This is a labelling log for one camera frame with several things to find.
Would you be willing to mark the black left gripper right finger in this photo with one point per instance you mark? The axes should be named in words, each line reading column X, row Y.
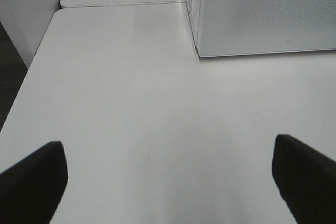
column 305, row 179

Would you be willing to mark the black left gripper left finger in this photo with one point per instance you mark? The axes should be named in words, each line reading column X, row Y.
column 32, row 189

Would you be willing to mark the white microwave door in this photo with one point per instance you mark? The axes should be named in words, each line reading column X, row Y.
column 250, row 27

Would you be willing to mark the white cabinet beside table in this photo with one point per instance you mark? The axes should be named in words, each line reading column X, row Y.
column 26, row 22

